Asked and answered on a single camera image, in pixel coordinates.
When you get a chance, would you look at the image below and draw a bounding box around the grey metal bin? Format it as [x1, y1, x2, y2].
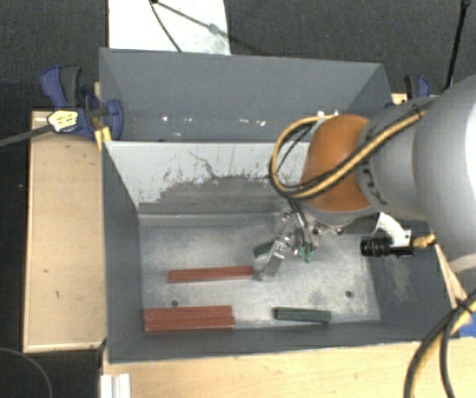
[98, 47, 464, 362]

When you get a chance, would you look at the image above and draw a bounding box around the dark green flat block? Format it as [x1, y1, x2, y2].
[272, 306, 332, 325]

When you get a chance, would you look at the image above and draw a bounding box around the black cylinder on white bracket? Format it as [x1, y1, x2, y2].
[359, 211, 436, 260]

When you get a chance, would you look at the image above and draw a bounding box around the red-brown flat block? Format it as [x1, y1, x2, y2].
[167, 265, 256, 284]
[143, 304, 234, 319]
[143, 315, 236, 333]

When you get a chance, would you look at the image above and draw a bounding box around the pale wood flat board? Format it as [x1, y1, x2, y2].
[22, 110, 109, 354]

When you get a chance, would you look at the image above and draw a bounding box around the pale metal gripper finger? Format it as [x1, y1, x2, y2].
[252, 240, 276, 280]
[257, 240, 288, 282]

